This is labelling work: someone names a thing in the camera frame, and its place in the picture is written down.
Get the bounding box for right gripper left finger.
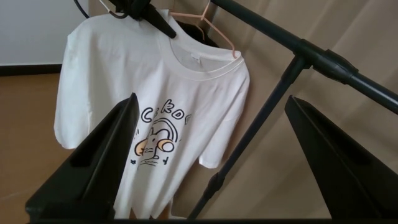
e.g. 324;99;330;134
25;92;140;220

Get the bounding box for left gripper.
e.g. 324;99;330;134
107;0;177;40

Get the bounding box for black garment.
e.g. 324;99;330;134
176;20;220;49

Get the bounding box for pink clothes hanger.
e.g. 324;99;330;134
169;0;242;59

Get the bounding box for black cable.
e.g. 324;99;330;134
73;0;91;19

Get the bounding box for white garment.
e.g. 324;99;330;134
53;8;251;220

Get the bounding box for black clothes rack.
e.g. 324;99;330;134
186;0;398;220

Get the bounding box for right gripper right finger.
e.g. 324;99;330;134
284;95;398;220

